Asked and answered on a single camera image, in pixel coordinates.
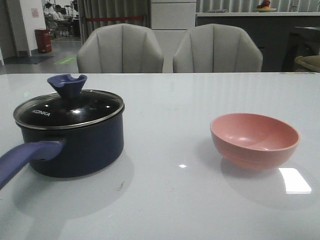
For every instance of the dark blue saucepan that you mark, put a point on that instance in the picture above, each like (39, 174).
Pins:
(65, 153)

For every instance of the glass pot lid blue knob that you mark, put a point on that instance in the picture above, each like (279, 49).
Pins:
(69, 107)

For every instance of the pink bowl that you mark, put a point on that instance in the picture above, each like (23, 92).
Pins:
(253, 141)

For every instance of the left grey chair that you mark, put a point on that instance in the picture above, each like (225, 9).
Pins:
(120, 48)

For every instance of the grey chair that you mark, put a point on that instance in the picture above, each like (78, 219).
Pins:
(120, 48)
(217, 48)

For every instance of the right grey chair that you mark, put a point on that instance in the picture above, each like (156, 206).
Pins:
(217, 48)

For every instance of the white cabinet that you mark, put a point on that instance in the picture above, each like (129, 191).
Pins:
(169, 20)

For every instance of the red barrier belt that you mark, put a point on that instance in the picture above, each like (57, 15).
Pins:
(108, 19)

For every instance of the dark counter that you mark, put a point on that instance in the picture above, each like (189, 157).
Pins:
(269, 31)

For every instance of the red trash bin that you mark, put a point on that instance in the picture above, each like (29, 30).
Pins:
(43, 40)

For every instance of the seated person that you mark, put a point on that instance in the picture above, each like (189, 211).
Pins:
(62, 22)

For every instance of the fruit plate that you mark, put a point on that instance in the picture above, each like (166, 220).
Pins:
(265, 7)

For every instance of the olive cushion seat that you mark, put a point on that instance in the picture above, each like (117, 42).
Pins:
(308, 63)

